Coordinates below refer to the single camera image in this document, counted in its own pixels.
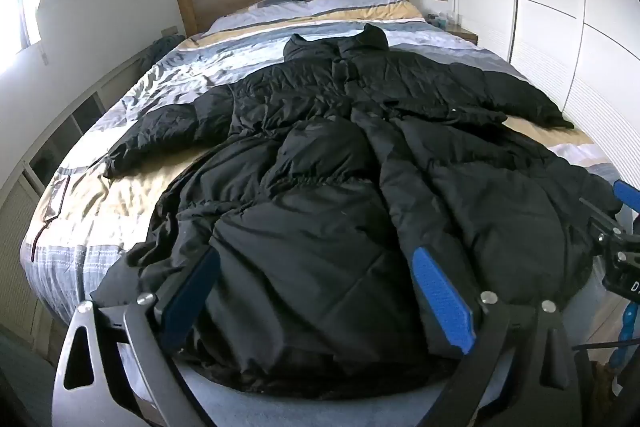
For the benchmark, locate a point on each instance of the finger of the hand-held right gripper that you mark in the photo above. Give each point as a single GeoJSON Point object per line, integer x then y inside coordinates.
{"type": "Point", "coordinates": [600, 214]}
{"type": "Point", "coordinates": [627, 196]}

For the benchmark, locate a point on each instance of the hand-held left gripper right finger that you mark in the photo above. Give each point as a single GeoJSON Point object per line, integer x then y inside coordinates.
{"type": "Point", "coordinates": [440, 302]}

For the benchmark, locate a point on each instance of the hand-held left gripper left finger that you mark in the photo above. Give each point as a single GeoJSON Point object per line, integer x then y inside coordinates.
{"type": "Point", "coordinates": [192, 297]}

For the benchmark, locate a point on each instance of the black puffer coat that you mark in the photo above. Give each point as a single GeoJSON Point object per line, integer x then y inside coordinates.
{"type": "Point", "coordinates": [325, 187]}

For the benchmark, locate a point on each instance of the person's right hand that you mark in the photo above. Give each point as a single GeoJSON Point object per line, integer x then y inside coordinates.
{"type": "Point", "coordinates": [630, 329]}

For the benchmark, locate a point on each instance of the bed with striped duvet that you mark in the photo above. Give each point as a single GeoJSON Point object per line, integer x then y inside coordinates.
{"type": "Point", "coordinates": [100, 187]}

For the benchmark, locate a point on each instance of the white wardrobe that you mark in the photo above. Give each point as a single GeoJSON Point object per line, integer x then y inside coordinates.
{"type": "Point", "coordinates": [550, 7]}

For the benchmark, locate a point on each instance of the low white shelf unit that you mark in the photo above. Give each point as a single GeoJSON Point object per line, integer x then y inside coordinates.
{"type": "Point", "coordinates": [75, 119]}

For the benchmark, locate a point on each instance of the wooden nightstand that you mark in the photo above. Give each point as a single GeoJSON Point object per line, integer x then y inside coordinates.
{"type": "Point", "coordinates": [462, 34]}

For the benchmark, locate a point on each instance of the dark cloth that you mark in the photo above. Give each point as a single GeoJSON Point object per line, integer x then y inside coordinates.
{"type": "Point", "coordinates": [161, 49]}

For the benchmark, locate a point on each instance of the small teal container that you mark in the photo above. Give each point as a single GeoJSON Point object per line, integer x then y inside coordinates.
{"type": "Point", "coordinates": [442, 21]}

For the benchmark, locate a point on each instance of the blue-grey pillow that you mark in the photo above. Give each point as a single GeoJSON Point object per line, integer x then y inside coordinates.
{"type": "Point", "coordinates": [280, 0]}

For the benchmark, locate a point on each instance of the window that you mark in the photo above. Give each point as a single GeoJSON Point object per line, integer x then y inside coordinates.
{"type": "Point", "coordinates": [15, 7]}

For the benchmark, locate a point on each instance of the grey wall plate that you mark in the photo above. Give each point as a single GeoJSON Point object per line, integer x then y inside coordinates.
{"type": "Point", "coordinates": [168, 31]}

